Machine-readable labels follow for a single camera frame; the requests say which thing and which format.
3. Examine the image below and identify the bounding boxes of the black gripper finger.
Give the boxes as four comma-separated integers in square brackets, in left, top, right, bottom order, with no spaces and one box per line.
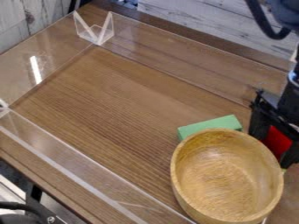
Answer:
[280,132,299,169]
[249,108,272,140]

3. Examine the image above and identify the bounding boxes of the black metal table frame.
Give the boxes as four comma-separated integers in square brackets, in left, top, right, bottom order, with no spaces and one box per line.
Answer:
[23,183,81,224]

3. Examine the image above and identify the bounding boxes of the black cable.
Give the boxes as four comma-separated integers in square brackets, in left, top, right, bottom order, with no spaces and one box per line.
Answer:
[0,200,45,224]

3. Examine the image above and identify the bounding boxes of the green foam block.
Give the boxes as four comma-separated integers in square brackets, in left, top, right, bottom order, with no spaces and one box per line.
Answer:
[178,115,244,141]

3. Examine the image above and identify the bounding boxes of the wooden oval bowl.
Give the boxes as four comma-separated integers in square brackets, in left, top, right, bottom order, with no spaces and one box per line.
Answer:
[171,128,285,224]

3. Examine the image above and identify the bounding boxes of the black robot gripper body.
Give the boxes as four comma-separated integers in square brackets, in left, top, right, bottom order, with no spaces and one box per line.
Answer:
[250,73,299,134]

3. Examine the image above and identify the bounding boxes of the red plush strawberry toy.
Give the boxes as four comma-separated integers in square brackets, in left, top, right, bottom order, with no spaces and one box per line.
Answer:
[261,126,284,163]

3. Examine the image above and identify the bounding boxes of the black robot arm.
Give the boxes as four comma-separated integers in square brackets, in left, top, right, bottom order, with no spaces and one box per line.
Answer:
[246,0,299,169]

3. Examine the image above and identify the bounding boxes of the clear acrylic tray wall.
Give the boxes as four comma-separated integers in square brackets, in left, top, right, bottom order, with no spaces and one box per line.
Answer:
[0,100,194,224]

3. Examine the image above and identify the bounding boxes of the clear acrylic corner bracket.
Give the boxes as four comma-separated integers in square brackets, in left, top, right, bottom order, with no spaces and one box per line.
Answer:
[73,11,115,46]

